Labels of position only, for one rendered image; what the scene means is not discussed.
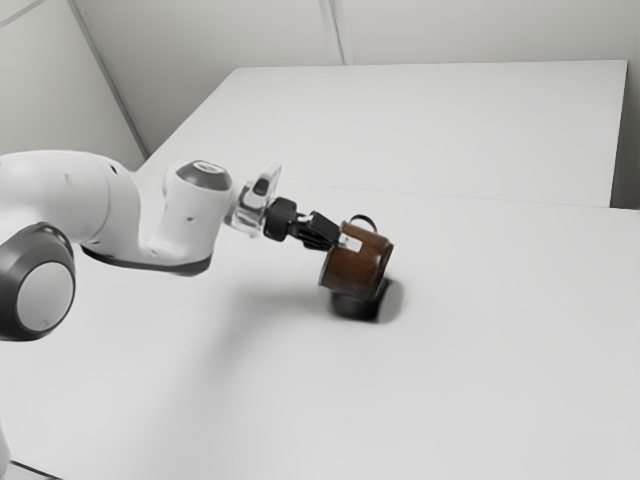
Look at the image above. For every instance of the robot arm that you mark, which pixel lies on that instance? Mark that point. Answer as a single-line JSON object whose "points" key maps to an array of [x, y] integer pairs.
{"points": [[75, 200]]}

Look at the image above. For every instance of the brown mug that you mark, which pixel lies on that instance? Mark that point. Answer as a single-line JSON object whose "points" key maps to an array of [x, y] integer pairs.
{"points": [[357, 267]]}

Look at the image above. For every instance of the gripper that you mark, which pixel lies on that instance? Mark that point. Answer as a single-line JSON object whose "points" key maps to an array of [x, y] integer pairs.
{"points": [[281, 219]]}

